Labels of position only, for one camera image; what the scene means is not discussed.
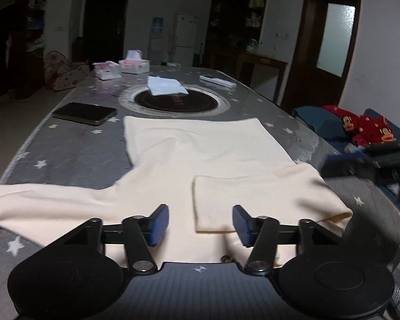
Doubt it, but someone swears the round induction cooktop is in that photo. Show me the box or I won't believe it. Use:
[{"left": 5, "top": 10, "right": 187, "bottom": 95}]
[{"left": 118, "top": 85, "right": 231, "bottom": 118}]

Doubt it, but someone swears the polka dot kids sofa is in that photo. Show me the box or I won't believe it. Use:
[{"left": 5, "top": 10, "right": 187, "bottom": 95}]
[{"left": 44, "top": 51, "right": 90, "bottom": 92}]

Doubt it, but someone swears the white refrigerator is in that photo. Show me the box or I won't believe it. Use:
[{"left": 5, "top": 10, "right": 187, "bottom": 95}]
[{"left": 171, "top": 13, "right": 198, "bottom": 66}]

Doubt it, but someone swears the small green white packet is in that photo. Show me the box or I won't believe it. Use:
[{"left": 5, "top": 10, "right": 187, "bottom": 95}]
[{"left": 166, "top": 62, "right": 181, "bottom": 68}]

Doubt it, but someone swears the blue sofa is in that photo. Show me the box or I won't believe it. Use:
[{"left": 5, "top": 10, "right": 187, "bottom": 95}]
[{"left": 291, "top": 105, "right": 400, "bottom": 320}]

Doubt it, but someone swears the cream sweater garment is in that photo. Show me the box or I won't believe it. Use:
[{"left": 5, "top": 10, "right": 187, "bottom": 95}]
[{"left": 0, "top": 116, "right": 352, "bottom": 263}]

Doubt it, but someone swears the grey star-patterned tablecloth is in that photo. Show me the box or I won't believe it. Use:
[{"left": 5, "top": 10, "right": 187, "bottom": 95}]
[{"left": 0, "top": 64, "right": 400, "bottom": 320}]

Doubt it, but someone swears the black tablet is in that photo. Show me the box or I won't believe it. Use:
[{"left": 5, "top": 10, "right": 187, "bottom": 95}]
[{"left": 52, "top": 102, "right": 118, "bottom": 126}]

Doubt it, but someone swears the red cartoon pillow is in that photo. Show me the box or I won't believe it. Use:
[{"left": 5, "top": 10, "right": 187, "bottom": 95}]
[{"left": 322, "top": 105, "right": 396, "bottom": 147}]

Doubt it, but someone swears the pink tissue box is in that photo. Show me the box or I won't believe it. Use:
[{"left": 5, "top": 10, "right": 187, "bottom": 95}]
[{"left": 118, "top": 50, "right": 150, "bottom": 74}]

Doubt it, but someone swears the white tissue box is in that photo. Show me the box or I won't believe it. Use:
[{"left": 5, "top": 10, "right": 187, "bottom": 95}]
[{"left": 93, "top": 61, "right": 121, "bottom": 80}]

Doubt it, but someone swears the water dispenser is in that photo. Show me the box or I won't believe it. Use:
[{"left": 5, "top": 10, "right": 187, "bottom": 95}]
[{"left": 148, "top": 17, "right": 165, "bottom": 65}]

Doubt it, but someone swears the wooden side table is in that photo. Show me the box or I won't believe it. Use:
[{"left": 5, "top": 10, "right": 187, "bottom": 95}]
[{"left": 235, "top": 52, "right": 287, "bottom": 103}]

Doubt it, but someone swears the white folded paper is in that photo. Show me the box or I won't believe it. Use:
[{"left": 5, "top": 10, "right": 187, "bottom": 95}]
[{"left": 147, "top": 76, "right": 189, "bottom": 96}]

